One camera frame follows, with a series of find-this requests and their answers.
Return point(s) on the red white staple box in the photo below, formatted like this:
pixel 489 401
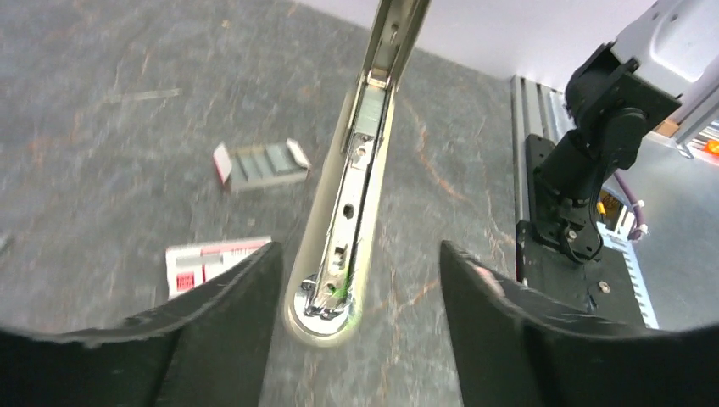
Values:
pixel 189 266

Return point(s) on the white cable duct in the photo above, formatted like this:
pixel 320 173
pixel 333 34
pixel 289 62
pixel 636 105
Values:
pixel 615 241

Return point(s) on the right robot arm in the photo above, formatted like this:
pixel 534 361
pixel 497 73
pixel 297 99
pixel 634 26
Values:
pixel 624 90

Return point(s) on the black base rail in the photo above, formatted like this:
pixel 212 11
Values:
pixel 573 269

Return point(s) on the staple tray box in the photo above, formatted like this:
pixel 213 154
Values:
pixel 260 166

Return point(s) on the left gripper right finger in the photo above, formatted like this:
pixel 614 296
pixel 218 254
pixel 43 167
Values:
pixel 515 346

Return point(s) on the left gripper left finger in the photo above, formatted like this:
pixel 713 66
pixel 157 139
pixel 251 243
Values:
pixel 208 347

